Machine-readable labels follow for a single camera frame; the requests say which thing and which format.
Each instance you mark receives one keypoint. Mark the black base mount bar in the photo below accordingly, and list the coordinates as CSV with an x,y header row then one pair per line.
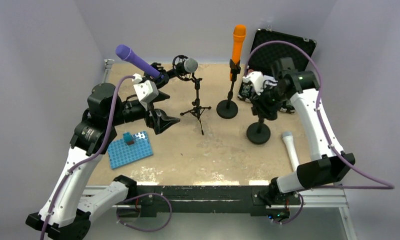
x,y
255,200

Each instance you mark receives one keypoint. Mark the blue lego baseplate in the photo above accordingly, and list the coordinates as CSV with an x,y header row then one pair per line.
x,y
121,154

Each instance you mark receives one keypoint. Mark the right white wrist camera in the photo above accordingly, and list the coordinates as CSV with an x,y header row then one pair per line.
x,y
255,79

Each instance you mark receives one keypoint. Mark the white mic clamp stand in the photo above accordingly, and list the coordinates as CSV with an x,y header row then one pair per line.
x,y
258,132

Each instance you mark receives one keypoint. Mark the purple microphone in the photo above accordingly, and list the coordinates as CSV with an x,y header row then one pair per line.
x,y
126,54

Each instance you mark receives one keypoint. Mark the purple mic black stand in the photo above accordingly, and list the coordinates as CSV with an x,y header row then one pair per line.
x,y
165,76

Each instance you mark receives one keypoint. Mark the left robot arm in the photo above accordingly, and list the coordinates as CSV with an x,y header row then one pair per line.
x,y
65,216

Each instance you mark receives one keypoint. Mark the orange microphone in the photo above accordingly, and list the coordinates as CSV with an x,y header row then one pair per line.
x,y
239,34

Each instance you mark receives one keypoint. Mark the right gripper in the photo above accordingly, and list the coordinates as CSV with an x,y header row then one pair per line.
x,y
263,109

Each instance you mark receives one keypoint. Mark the black silver microphone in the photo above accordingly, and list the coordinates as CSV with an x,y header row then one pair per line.
x,y
184,67

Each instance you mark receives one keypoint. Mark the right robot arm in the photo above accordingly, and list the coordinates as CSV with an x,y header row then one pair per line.
x,y
329,162

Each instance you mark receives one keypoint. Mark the orange mic round stand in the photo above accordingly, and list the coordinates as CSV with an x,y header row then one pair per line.
x,y
227,109

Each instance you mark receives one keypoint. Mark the white microphone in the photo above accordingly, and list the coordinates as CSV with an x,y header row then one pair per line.
x,y
288,139

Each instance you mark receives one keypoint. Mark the teal lego brick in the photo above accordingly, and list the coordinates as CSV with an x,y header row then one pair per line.
x,y
128,138

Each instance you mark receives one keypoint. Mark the black tripod stand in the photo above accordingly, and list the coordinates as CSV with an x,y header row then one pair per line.
x,y
197,109

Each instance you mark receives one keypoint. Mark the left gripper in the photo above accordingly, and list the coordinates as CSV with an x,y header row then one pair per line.
x,y
162,120

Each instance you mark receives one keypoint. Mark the black poker chip case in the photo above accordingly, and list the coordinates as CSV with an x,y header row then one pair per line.
x,y
279,49

